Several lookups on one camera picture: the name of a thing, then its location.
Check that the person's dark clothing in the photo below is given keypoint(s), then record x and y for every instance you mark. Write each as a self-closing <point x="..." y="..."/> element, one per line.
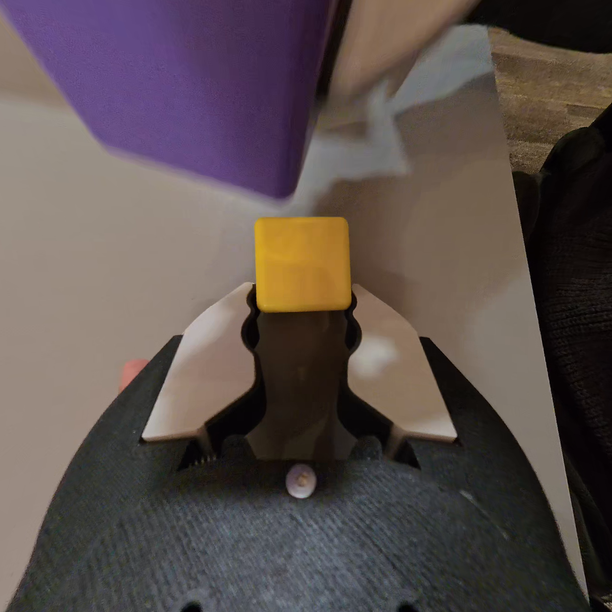
<point x="578" y="311"/>

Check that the grey desk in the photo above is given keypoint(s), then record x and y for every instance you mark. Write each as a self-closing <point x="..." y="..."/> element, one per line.
<point x="95" y="263"/>

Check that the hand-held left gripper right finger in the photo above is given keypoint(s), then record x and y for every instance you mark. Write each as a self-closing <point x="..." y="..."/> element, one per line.
<point x="397" y="382"/>

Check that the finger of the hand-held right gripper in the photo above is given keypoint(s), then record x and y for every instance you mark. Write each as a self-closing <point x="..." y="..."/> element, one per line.
<point x="382" y="52"/>

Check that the person's right forearm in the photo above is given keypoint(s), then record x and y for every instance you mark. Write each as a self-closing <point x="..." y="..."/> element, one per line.
<point x="550" y="24"/>

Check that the purple cube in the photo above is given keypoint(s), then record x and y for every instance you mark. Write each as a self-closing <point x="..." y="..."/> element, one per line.
<point x="191" y="86"/>

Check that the yellow cube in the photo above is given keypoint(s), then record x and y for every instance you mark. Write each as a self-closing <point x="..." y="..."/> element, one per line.
<point x="301" y="263"/>

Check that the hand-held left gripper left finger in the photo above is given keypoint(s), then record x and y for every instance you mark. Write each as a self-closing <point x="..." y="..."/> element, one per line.
<point x="205" y="377"/>

